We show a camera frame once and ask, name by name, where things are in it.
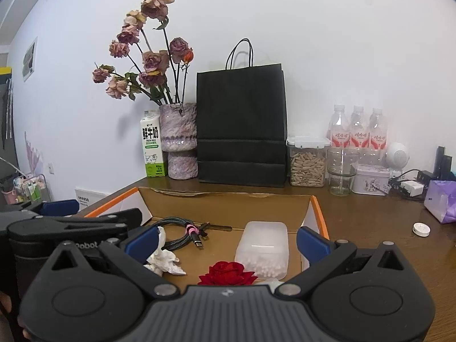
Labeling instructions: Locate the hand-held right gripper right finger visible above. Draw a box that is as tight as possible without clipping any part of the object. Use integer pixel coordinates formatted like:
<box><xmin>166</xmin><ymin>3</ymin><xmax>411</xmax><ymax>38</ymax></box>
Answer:
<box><xmin>276</xmin><ymin>226</ymin><xmax>407</xmax><ymax>298</ymax></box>

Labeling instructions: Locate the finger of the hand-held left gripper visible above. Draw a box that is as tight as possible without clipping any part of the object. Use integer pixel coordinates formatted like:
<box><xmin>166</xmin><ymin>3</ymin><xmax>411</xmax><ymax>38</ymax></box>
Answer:
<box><xmin>39</xmin><ymin>207</ymin><xmax>143</xmax><ymax>233</ymax></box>
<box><xmin>21</xmin><ymin>199</ymin><xmax>80</xmax><ymax>218</ymax></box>

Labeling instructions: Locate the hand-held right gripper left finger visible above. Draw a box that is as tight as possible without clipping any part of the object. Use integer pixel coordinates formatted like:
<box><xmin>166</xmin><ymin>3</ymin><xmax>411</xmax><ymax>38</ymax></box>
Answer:
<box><xmin>50</xmin><ymin>226</ymin><xmax>180</xmax><ymax>298</ymax></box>

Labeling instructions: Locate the white tissue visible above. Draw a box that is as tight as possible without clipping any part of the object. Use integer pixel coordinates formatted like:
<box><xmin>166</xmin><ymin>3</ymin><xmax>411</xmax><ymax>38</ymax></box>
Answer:
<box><xmin>142</xmin><ymin>226</ymin><xmax>187</xmax><ymax>276</ymax></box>

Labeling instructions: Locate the black braided cable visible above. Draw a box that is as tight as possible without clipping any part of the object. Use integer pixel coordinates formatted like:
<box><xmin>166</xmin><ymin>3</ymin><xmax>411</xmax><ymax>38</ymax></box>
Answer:
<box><xmin>151</xmin><ymin>217</ymin><xmax>232</xmax><ymax>250</ymax></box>

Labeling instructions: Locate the translucent cotton swab box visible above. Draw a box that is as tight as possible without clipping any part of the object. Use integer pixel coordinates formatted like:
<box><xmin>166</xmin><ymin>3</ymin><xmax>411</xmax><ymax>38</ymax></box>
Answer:
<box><xmin>234</xmin><ymin>221</ymin><xmax>289</xmax><ymax>281</ymax></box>

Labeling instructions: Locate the red rose flower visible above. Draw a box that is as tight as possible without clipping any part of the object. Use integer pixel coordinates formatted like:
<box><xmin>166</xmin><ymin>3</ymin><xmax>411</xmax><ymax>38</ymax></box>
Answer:
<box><xmin>198</xmin><ymin>261</ymin><xmax>259</xmax><ymax>286</ymax></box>

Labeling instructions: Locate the orange cardboard box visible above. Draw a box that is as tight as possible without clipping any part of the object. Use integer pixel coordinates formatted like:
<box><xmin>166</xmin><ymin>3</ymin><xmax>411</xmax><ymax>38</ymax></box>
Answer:
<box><xmin>84</xmin><ymin>186</ymin><xmax>330</xmax><ymax>286</ymax></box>

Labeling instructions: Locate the wooden desktop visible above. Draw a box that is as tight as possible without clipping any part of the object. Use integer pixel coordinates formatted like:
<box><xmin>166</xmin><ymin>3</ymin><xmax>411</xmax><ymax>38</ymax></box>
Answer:
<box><xmin>71</xmin><ymin>176</ymin><xmax>456</xmax><ymax>342</ymax></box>

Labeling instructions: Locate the person's left hand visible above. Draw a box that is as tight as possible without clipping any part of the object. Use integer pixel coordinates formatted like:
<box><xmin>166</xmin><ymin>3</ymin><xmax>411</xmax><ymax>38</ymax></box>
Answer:
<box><xmin>0</xmin><ymin>290</ymin><xmax>31</xmax><ymax>342</ymax></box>

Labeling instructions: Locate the clear glass cup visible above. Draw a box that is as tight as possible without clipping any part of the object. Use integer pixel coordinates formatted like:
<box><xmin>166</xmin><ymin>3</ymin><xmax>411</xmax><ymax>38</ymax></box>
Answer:
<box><xmin>327</xmin><ymin>147</ymin><xmax>360</xmax><ymax>196</ymax></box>

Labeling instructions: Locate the clear container of seeds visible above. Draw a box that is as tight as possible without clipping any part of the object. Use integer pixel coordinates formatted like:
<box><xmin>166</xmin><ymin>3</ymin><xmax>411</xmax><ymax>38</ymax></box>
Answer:
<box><xmin>287</xmin><ymin>136</ymin><xmax>331</xmax><ymax>188</ymax></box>

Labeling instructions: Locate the green and white milk carton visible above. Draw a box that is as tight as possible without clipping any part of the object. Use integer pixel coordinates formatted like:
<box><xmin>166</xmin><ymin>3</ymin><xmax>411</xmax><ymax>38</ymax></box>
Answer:
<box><xmin>140</xmin><ymin>110</ymin><xmax>167</xmax><ymax>178</ymax></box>

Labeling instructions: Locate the white floral tin box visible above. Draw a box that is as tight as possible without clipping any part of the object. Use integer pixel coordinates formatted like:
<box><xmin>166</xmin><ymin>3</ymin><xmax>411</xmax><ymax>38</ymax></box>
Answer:
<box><xmin>351</xmin><ymin>164</ymin><xmax>391</xmax><ymax>196</ymax></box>

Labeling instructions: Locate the purple ceramic vase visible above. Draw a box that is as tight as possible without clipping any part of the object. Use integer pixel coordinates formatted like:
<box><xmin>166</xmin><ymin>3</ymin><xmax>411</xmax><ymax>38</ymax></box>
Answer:
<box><xmin>158</xmin><ymin>103</ymin><xmax>198</xmax><ymax>180</ymax></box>

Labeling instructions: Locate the water bottle with red label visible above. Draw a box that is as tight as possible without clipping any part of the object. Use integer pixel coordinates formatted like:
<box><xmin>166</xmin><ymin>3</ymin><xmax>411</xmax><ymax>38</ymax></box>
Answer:
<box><xmin>328</xmin><ymin>104</ymin><xmax>350</xmax><ymax>149</ymax></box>
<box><xmin>349</xmin><ymin>106</ymin><xmax>369</xmax><ymax>166</ymax></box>
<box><xmin>368</xmin><ymin>107</ymin><xmax>389</xmax><ymax>166</ymax></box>

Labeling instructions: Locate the white power adapter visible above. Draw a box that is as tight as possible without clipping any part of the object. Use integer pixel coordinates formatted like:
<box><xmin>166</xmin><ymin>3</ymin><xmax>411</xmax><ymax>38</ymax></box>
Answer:
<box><xmin>401</xmin><ymin>180</ymin><xmax>425</xmax><ymax>197</ymax></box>

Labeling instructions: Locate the white round speaker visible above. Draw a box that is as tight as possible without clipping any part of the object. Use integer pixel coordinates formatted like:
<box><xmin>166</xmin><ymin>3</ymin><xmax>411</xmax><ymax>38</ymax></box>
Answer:
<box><xmin>386</xmin><ymin>142</ymin><xmax>412</xmax><ymax>179</ymax></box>

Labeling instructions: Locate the black paper bag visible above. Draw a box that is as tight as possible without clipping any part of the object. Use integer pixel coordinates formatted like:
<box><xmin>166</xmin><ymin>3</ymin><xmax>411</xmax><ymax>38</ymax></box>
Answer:
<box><xmin>196</xmin><ymin>38</ymin><xmax>288</xmax><ymax>188</ymax></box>

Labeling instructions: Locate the purple tissue pack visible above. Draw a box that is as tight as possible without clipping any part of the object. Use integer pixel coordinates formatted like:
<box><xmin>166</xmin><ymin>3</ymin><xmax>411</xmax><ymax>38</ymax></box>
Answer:
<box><xmin>424</xmin><ymin>180</ymin><xmax>456</xmax><ymax>224</ymax></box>

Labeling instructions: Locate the black upright device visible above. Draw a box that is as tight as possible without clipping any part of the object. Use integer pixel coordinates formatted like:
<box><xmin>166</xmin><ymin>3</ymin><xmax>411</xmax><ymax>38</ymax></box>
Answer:
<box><xmin>435</xmin><ymin>146</ymin><xmax>453</xmax><ymax>180</ymax></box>

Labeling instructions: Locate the dried rose bouquet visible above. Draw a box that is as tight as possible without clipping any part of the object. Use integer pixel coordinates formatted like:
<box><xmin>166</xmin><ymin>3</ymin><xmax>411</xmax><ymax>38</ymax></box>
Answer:
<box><xmin>93</xmin><ymin>0</ymin><xmax>195</xmax><ymax>105</ymax></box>

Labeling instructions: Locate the wire storage rack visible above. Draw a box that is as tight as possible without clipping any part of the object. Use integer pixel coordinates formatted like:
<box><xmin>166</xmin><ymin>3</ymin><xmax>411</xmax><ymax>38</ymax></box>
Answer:
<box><xmin>0</xmin><ymin>173</ymin><xmax>52</xmax><ymax>207</ymax></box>

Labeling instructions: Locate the purple wall sticker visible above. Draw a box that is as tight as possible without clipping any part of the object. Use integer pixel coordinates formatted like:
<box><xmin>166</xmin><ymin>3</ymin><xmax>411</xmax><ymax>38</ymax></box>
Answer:
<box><xmin>23</xmin><ymin>131</ymin><xmax>45</xmax><ymax>175</ymax></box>

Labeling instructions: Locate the wall poster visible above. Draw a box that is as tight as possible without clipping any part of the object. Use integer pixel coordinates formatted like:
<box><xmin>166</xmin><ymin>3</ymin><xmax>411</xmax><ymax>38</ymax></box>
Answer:
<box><xmin>22</xmin><ymin>36</ymin><xmax>38</xmax><ymax>81</ymax></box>

